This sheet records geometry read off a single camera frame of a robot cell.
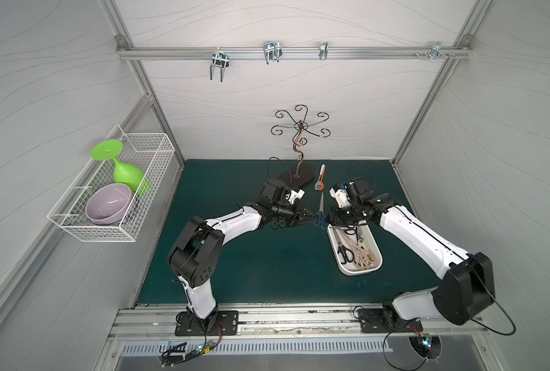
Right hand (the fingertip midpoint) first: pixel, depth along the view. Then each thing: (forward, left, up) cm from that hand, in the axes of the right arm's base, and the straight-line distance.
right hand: (326, 218), depth 82 cm
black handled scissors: (-7, -9, -15) cm, 19 cm away
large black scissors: (-6, +16, +6) cm, 18 cm away
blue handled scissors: (-1, +2, +2) cm, 3 cm away
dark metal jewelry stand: (+31, +9, -12) cm, 35 cm away
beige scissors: (-9, -16, -12) cm, 22 cm away
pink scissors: (-5, -12, -13) cm, 19 cm away
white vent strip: (-39, +42, -14) cm, 59 cm away
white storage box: (+2, -14, -14) cm, 20 cm away
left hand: (-3, +3, +3) cm, 6 cm away
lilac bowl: (-11, +63, +22) cm, 67 cm away
